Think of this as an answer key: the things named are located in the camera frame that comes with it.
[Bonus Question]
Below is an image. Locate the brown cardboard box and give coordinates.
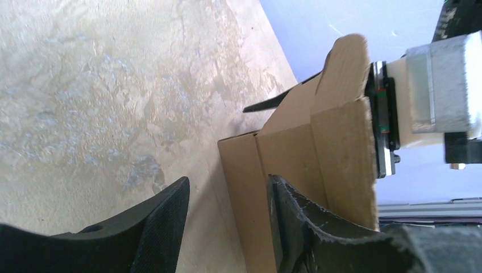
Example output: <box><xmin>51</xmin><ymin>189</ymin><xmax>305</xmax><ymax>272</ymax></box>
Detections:
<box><xmin>218</xmin><ymin>34</ymin><xmax>379</xmax><ymax>272</ymax></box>

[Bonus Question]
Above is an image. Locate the aluminium frame extrusion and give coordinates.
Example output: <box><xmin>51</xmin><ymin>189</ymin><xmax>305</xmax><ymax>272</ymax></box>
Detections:
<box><xmin>378</xmin><ymin>197</ymin><xmax>481</xmax><ymax>218</ymax></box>

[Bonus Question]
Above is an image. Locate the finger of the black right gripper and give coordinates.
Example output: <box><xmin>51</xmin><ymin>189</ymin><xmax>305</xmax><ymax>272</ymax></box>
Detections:
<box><xmin>243</xmin><ymin>71</ymin><xmax>322</xmax><ymax>113</ymax></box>

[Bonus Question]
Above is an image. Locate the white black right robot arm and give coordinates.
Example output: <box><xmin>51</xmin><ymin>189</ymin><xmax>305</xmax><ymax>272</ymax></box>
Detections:
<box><xmin>245</xmin><ymin>1</ymin><xmax>481</xmax><ymax>180</ymax></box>

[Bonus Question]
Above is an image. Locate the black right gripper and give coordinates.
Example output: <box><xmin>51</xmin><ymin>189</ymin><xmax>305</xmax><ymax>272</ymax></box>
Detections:
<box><xmin>364</xmin><ymin>61</ymin><xmax>401</xmax><ymax>179</ymax></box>

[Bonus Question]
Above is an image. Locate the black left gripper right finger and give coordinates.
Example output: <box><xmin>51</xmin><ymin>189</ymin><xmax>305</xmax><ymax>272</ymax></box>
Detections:
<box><xmin>267</xmin><ymin>175</ymin><xmax>481</xmax><ymax>272</ymax></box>

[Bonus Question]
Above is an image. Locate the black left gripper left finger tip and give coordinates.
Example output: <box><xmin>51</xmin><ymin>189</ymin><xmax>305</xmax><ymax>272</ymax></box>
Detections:
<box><xmin>1</xmin><ymin>177</ymin><xmax>190</xmax><ymax>272</ymax></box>

